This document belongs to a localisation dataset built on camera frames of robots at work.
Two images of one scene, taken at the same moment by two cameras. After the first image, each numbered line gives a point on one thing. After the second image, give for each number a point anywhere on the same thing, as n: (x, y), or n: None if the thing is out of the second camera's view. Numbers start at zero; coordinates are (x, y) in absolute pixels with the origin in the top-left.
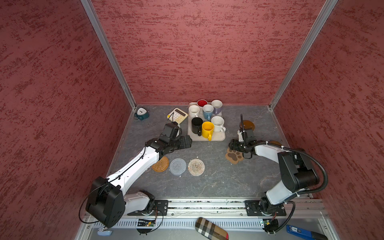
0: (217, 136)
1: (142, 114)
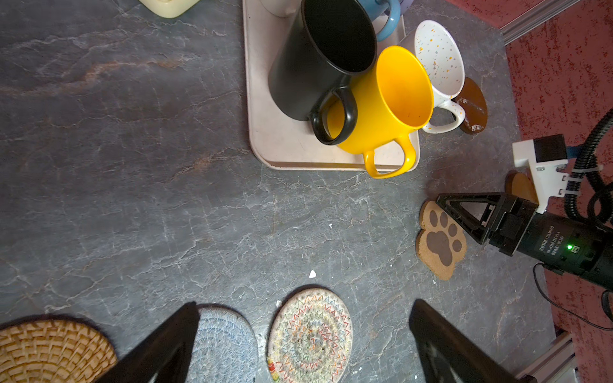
0: (395, 156)
1: None
